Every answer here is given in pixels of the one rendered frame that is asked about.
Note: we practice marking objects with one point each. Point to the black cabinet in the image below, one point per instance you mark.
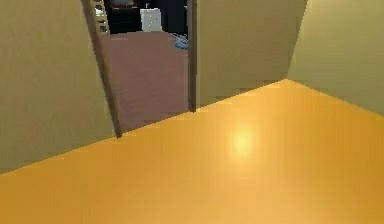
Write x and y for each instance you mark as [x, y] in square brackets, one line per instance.
[125, 18]

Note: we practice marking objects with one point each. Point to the pale wooden ladder shelf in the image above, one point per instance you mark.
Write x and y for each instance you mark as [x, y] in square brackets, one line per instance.
[101, 16]

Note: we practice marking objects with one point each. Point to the blue cloth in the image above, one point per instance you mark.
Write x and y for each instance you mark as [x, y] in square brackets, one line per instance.
[181, 43]

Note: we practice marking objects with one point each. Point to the white chest of drawers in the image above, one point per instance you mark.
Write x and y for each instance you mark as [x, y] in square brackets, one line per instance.
[150, 19]

